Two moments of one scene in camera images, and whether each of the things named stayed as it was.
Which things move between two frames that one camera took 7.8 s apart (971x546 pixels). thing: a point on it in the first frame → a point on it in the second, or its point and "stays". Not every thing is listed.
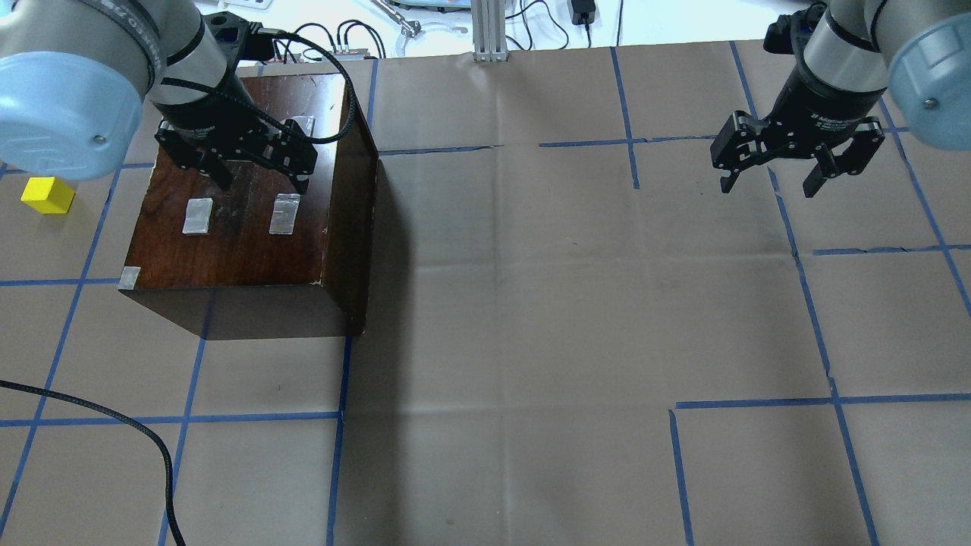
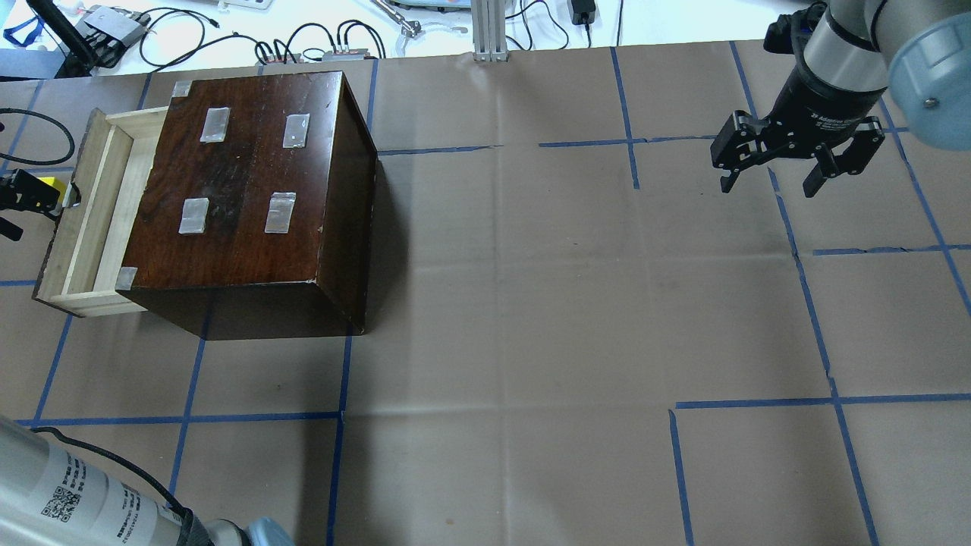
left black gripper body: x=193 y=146 → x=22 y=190
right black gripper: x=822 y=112 stays
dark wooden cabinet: x=262 y=258 stays
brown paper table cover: x=573 y=337 stays
